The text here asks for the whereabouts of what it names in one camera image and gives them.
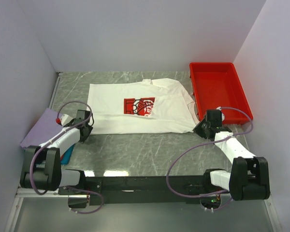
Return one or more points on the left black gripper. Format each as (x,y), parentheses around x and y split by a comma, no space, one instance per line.
(83,139)

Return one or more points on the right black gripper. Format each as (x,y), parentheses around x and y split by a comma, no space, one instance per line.
(197,128)

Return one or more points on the white t-shirt red print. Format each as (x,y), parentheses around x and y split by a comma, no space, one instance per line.
(150,106)

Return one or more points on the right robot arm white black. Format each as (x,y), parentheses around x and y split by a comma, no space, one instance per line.
(249,176)

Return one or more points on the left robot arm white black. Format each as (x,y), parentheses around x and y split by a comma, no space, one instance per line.
(41,170)

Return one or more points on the folded lavender t-shirt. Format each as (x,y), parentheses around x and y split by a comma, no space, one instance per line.
(45,128)

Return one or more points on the red plastic bin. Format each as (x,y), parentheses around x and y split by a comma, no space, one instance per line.
(217,84)

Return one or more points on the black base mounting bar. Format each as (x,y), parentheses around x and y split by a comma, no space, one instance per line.
(142,189)

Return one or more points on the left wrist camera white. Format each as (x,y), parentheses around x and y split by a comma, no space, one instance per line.
(64,120)

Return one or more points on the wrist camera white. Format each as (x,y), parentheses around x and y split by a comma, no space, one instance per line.
(64,120)
(222,114)

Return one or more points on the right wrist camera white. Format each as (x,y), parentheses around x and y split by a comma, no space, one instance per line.
(222,114)

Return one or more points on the aluminium rail frame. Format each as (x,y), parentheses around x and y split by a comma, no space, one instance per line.
(271,211)

